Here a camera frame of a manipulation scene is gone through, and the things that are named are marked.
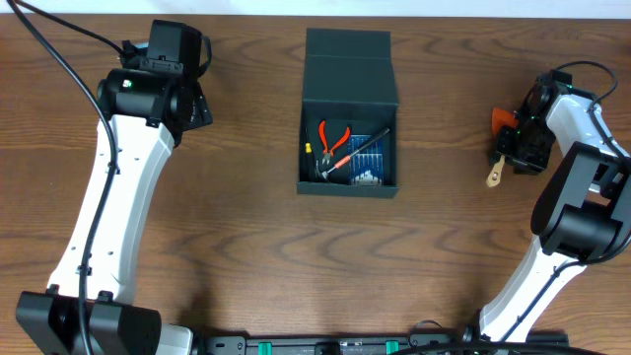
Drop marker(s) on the dark green box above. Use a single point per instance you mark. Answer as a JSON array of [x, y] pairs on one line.
[[348, 82]]

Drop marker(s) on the orange scraper wooden handle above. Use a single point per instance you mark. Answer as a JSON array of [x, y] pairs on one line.
[[500, 120]]

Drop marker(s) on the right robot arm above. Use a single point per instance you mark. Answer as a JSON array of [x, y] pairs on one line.
[[581, 218]]

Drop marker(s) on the small claw hammer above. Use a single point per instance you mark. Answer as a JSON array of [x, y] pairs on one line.
[[357, 143]]

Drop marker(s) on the black yellow screwdriver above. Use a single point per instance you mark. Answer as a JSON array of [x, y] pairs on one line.
[[309, 155]]

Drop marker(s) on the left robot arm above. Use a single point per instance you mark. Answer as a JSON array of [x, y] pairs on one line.
[[146, 106]]

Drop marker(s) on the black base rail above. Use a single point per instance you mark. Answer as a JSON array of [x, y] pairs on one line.
[[363, 345]]

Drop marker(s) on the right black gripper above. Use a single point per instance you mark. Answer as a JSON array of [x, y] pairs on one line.
[[531, 166]]

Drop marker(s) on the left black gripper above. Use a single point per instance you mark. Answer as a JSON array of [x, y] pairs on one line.
[[200, 110]]

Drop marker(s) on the blue precision screwdriver set case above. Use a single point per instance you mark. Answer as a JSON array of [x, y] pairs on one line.
[[366, 168]]

